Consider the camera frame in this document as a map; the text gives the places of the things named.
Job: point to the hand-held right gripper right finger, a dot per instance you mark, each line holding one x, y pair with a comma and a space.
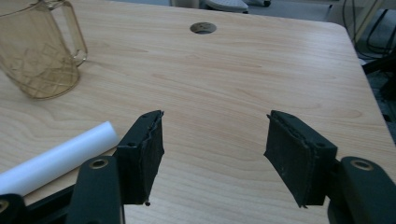
299, 161

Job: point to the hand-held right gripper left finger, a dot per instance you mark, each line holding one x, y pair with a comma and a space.
141, 161

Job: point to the white electric toothbrush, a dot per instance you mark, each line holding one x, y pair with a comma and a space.
56, 157

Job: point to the amber transparent cup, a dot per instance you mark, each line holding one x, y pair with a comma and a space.
37, 62

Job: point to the grey chair base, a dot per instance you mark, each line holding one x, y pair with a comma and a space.
227, 4

